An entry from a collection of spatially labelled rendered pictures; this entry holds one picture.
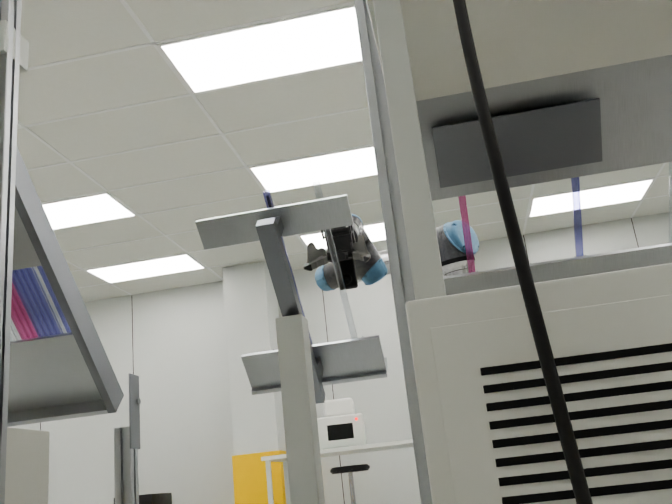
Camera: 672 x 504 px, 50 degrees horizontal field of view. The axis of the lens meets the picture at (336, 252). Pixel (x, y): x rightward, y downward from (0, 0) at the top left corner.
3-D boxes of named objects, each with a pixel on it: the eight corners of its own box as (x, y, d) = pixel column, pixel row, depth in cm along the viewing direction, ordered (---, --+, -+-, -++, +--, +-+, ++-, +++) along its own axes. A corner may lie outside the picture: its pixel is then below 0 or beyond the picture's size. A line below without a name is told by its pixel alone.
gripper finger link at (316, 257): (291, 248, 167) (318, 237, 174) (296, 273, 169) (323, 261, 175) (300, 248, 165) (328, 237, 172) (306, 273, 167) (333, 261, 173)
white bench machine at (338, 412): (322, 452, 709) (317, 404, 723) (367, 447, 707) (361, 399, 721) (318, 450, 674) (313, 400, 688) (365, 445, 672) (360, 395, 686)
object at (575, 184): (580, 320, 156) (578, 317, 158) (587, 319, 156) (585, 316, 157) (566, 91, 134) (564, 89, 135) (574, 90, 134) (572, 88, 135)
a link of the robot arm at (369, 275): (366, 279, 203) (345, 246, 202) (395, 268, 196) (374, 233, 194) (351, 293, 198) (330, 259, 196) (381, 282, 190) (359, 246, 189)
